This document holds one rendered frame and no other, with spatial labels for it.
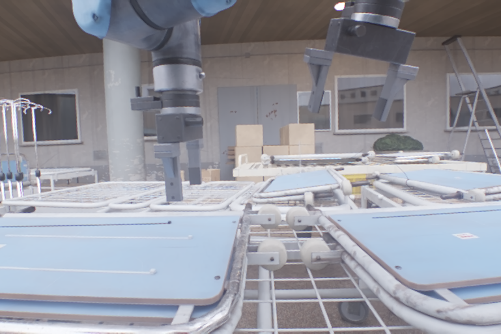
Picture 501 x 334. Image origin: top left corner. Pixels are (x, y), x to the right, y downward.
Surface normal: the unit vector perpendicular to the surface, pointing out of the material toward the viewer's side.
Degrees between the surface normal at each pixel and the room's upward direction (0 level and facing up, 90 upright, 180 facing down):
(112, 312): 3
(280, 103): 90
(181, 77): 94
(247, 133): 90
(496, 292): 1
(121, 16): 136
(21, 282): 5
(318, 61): 114
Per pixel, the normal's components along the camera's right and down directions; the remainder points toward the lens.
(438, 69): -0.05, 0.07
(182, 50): 0.45, 0.12
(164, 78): -0.31, 0.16
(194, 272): -0.04, -0.99
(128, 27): -0.14, 0.96
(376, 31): 0.11, 0.46
